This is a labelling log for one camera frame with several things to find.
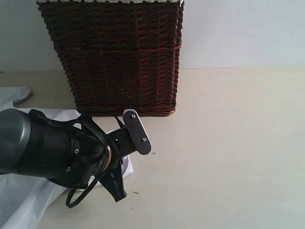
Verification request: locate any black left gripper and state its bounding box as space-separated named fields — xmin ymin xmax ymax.
xmin=104 ymin=109 xmax=152 ymax=167

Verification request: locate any white t-shirt red print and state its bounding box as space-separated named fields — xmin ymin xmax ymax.
xmin=0 ymin=87 xmax=133 ymax=229

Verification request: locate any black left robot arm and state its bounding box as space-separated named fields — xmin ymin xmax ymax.
xmin=0 ymin=108 xmax=152 ymax=189

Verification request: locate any dark red wicker basket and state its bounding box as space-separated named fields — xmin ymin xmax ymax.
xmin=37 ymin=0 xmax=184 ymax=116

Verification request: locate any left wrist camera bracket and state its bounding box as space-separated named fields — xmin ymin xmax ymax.
xmin=99 ymin=159 xmax=127 ymax=202

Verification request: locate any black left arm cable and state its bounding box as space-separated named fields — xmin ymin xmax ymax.
xmin=65 ymin=115 xmax=124 ymax=209

